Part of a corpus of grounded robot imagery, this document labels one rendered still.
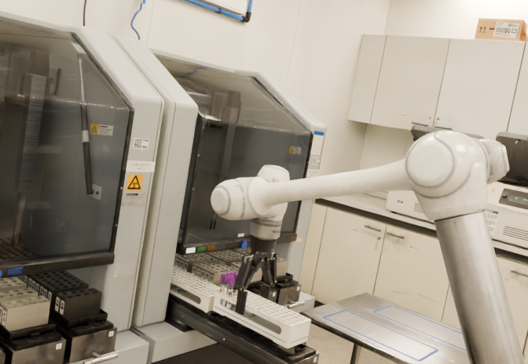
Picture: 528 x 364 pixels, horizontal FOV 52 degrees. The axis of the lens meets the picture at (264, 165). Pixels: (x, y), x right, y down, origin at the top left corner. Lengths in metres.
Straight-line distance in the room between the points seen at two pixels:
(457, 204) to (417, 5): 3.73
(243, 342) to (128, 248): 0.43
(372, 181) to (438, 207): 0.30
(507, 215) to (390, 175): 2.34
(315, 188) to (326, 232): 2.86
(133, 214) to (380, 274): 2.67
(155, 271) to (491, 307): 0.99
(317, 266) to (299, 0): 1.98
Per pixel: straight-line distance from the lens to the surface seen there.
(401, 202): 3.91
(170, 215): 1.70
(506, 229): 3.67
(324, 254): 4.24
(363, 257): 4.06
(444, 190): 1.10
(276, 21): 3.66
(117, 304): 1.68
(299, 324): 1.55
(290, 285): 2.14
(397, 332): 1.90
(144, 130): 1.57
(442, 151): 1.08
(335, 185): 1.37
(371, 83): 4.41
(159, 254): 1.71
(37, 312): 1.53
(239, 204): 1.38
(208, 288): 1.79
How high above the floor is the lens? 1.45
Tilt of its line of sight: 6 degrees down
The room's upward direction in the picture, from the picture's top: 10 degrees clockwise
